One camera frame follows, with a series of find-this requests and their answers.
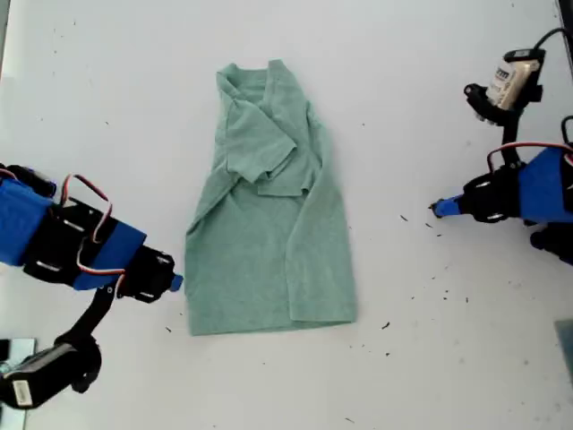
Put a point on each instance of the black clamp block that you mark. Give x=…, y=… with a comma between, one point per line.
x=4, y=349

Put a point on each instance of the green t-shirt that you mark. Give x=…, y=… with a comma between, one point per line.
x=250, y=269

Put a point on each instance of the black camera box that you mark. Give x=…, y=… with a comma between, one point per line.
x=515, y=80
x=40, y=376

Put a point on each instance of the black camera stalk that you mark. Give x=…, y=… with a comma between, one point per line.
x=510, y=139
x=96, y=309

